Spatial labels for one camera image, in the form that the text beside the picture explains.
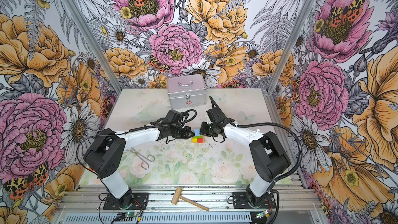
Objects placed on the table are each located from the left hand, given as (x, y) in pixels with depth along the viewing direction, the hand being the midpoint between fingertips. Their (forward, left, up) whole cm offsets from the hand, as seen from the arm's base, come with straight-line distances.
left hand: (192, 138), depth 89 cm
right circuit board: (-35, -32, -6) cm, 48 cm away
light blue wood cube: (+2, -2, +3) cm, 4 cm away
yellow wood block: (0, -1, -3) cm, 3 cm away
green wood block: (+2, -4, -1) cm, 5 cm away
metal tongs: (-12, +26, -6) cm, 29 cm away
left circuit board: (-34, +27, -6) cm, 44 cm away
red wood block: (+1, -4, -3) cm, 5 cm away
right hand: (+1, -4, +1) cm, 5 cm away
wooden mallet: (-28, +7, -4) cm, 29 cm away
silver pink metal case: (+29, +4, +9) cm, 30 cm away
